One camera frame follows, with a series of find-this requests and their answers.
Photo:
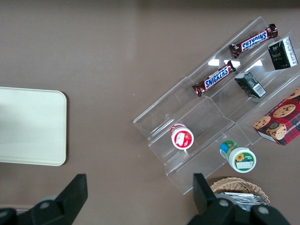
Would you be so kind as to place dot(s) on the red label yogurt cup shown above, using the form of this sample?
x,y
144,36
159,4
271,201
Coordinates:
x,y
182,138

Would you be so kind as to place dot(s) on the snickers chocolate bar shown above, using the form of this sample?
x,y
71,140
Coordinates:
x,y
254,41
214,78

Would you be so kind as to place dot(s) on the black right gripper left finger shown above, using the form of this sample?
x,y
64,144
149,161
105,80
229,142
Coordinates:
x,y
68,201

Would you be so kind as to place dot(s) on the light wicker basket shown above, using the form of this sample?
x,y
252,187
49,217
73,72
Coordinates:
x,y
236,184

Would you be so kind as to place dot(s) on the cream plastic tray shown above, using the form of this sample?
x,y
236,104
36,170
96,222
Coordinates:
x,y
30,126

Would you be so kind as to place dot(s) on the aluminium foil tray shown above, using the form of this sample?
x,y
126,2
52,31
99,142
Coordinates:
x,y
243,197

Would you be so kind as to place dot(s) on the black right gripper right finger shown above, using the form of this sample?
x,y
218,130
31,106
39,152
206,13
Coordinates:
x,y
206,206

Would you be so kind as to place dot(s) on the small dark green box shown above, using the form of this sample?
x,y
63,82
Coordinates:
x,y
250,84
282,54

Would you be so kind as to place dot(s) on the clear acrylic stepped display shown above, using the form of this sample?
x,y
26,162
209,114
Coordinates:
x,y
211,122

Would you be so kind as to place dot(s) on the red tartan cookie box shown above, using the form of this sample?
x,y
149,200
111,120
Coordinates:
x,y
281,122

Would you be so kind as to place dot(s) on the green label yogurt cup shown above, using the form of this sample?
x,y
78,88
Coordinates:
x,y
241,159

